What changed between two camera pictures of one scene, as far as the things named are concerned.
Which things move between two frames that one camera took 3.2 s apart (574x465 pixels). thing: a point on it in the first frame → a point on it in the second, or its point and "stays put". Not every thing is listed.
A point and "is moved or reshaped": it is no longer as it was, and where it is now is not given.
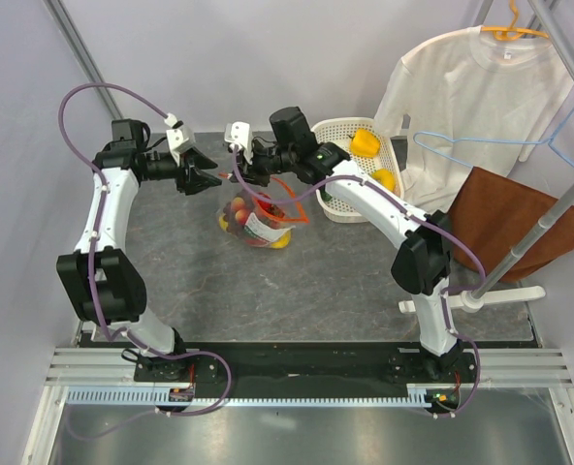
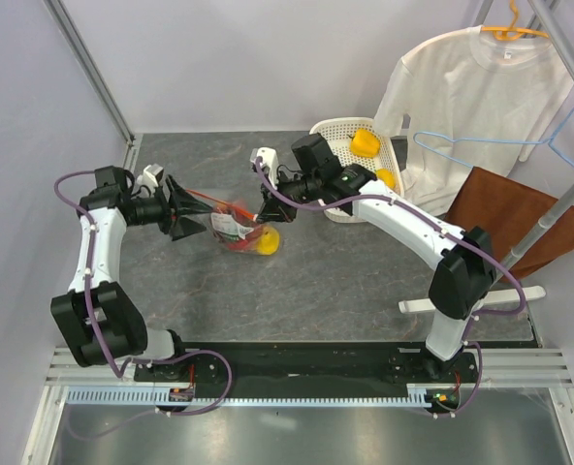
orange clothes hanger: x=512 y=32 stays put
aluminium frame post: x=69 y=32 stays put
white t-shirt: x=476 y=98 stays put
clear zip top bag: x=259 y=223 is moved or reshaped
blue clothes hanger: x=549 y=141 stays put
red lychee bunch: x=270 y=213 is moved or reshaped
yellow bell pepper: x=365 y=142 stays put
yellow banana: x=386 y=176 stays put
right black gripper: x=252 y=175 → x=274 y=208
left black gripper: x=197 y=180 → x=183 y=202
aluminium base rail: x=494 y=367 stays put
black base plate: x=444 y=372 stays put
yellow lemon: x=280 y=243 → x=270 y=240
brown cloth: x=494 y=214 stays put
